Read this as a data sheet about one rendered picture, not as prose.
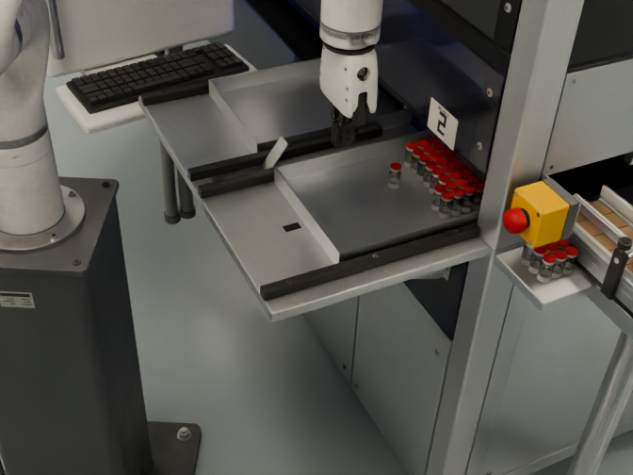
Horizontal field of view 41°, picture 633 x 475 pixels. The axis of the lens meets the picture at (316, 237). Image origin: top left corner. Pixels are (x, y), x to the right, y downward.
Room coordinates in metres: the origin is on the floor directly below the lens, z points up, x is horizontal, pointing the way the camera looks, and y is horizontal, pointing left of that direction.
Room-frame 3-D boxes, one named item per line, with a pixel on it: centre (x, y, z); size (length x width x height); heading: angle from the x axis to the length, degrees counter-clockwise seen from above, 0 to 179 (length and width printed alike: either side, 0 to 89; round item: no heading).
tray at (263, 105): (1.53, 0.03, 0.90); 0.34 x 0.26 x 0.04; 118
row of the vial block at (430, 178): (1.27, -0.21, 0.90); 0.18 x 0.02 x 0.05; 28
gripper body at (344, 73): (1.10, -0.03, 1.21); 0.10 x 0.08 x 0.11; 28
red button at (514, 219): (1.04, -0.31, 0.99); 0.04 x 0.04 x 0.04; 28
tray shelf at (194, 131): (1.35, 0.01, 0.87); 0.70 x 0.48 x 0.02; 28
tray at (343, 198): (1.23, -0.13, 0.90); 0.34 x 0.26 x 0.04; 118
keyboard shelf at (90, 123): (1.78, 0.40, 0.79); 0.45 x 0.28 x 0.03; 125
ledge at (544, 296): (1.07, -0.39, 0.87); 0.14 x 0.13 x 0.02; 118
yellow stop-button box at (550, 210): (1.06, -0.35, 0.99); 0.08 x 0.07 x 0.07; 118
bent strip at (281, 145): (1.29, 0.13, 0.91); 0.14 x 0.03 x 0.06; 118
